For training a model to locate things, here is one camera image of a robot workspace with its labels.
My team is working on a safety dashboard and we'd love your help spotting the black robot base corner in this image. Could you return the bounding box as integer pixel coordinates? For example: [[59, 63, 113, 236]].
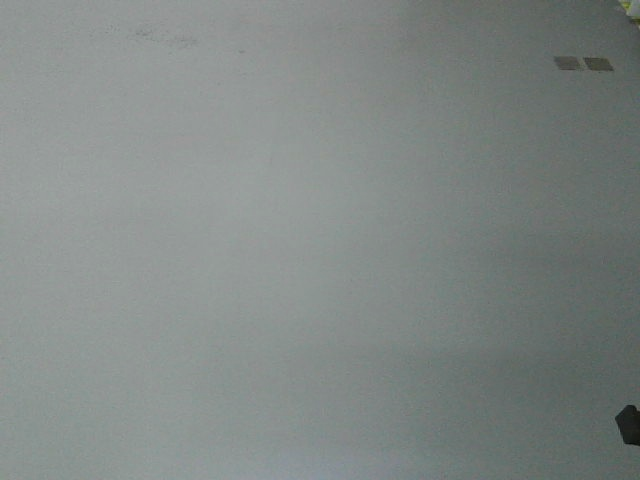
[[615, 405, 640, 446]]

